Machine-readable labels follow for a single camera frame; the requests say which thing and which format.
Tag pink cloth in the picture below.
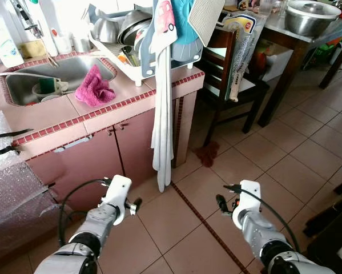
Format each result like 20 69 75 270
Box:
74 64 117 108

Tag steel top wooden table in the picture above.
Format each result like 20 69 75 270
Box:
219 3 342 128

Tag white dish rack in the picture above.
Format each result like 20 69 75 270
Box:
88 3 204 87

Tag red floor rag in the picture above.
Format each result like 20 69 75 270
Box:
193 141 221 168

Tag dark wooden chair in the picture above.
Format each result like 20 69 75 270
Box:
195 26 269 146

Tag white dish soap bottle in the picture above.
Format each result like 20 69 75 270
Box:
0 5 25 69

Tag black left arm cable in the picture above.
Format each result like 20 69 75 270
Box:
57 178 113 247

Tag dark low furniture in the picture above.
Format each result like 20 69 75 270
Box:
303 176 342 274

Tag steel cabinet handle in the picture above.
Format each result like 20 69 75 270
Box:
53 135 95 154

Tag yellow sponge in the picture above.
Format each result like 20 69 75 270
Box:
19 40 48 59

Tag steel cup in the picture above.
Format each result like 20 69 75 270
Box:
73 35 93 54

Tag green crate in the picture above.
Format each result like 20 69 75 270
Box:
315 39 342 65

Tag pink cabinet door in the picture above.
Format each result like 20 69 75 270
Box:
25 127 127 211
112 107 158 186

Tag teal cloth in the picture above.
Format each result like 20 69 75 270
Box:
171 0 202 47

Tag steel pot with lid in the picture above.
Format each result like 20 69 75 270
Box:
283 0 342 38

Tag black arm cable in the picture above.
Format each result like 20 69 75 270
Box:
57 178 113 247
223 183 302 253

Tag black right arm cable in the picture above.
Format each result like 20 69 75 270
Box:
223 183 302 253

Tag white waffle mat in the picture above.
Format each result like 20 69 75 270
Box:
188 0 226 47

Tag chrome sink faucet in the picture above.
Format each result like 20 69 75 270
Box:
10 0 46 41

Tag steel cooking pot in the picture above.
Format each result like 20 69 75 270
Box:
118 9 154 47

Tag green sponge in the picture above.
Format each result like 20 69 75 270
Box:
39 78 57 94

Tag bubble wrap sheet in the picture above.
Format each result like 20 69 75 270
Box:
0 110 62 260

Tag printed plastic bag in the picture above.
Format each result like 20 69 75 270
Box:
221 13 258 103

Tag steel mixing bowl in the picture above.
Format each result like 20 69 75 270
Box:
92 17 122 45

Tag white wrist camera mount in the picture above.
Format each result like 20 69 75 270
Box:
101 175 132 225
232 180 262 230

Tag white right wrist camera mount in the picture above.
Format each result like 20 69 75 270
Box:
232 180 262 230

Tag white sink hose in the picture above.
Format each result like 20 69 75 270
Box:
0 71 49 80

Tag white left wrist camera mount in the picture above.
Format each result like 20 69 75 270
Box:
101 175 132 225

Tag black tape strip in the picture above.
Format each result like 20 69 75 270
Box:
0 145 21 156
0 128 33 141

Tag pink car print mitt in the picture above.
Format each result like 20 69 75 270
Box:
150 0 178 55

